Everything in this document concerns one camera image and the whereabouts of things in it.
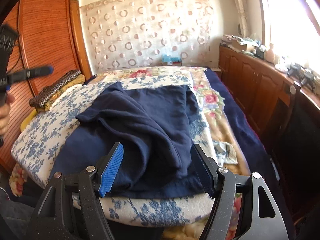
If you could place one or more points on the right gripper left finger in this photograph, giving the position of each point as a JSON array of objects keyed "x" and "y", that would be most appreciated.
[{"x": 107, "y": 169}]

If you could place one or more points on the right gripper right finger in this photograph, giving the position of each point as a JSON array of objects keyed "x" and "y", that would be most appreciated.
[{"x": 206, "y": 169}]

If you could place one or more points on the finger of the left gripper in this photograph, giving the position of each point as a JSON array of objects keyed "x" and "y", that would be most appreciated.
[{"x": 27, "y": 74}]

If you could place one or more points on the navy blue garment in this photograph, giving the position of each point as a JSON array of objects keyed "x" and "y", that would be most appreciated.
[{"x": 153, "y": 125}]

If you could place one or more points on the person left hand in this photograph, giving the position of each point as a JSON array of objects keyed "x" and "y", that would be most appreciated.
[{"x": 5, "y": 114}]

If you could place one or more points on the small patterned cloth piece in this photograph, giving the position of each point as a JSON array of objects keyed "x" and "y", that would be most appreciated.
[{"x": 225, "y": 153}]

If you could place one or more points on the black white patterned folded cloth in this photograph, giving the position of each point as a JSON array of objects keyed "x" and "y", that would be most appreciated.
[{"x": 46, "y": 97}]

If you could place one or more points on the wooden wardrobe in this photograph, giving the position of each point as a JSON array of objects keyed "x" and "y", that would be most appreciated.
[{"x": 50, "y": 34}]

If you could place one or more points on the yellow plush toy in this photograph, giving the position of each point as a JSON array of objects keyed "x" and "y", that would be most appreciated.
[{"x": 28, "y": 119}]

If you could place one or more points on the pink floral beige blanket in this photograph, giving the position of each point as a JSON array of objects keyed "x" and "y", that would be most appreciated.
[{"x": 212, "y": 124}]

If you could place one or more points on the blue floral white quilt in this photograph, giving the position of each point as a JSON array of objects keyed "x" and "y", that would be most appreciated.
[{"x": 40, "y": 142}]

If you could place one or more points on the wooden sideboard cabinet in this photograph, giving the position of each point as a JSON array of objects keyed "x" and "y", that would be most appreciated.
[{"x": 276, "y": 106}]

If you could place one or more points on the blue box behind bed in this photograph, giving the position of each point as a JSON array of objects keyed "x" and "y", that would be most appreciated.
[{"x": 171, "y": 61}]

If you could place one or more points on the white circle pattern curtain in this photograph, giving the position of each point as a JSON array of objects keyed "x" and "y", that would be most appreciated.
[{"x": 122, "y": 34}]

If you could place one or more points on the clutter on sideboard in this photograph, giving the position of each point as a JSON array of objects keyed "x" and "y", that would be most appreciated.
[{"x": 254, "y": 48}]

